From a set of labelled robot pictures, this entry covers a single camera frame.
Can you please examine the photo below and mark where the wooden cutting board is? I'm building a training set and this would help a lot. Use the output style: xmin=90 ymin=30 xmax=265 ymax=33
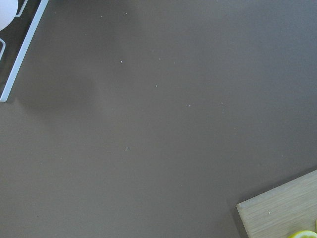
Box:
xmin=236 ymin=171 xmax=317 ymax=238

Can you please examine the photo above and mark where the lemon slice near board edge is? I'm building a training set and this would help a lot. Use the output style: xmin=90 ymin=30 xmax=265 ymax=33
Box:
xmin=288 ymin=230 xmax=317 ymax=238

